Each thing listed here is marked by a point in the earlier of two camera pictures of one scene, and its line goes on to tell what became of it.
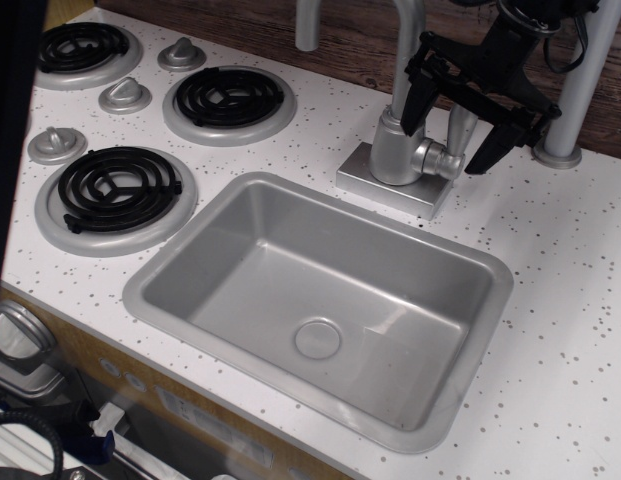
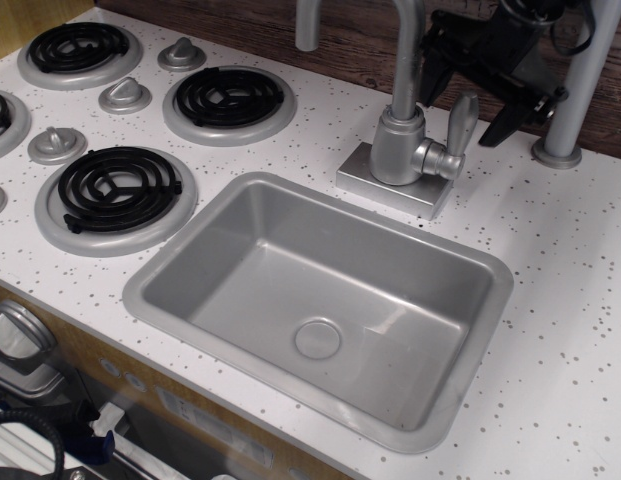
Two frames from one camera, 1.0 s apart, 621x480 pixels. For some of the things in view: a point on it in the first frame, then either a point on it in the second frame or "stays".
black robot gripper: x=490 y=78 → x=506 y=55
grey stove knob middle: x=124 y=97 stays
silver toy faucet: x=405 y=171 stays
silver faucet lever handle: x=432 y=157 stays
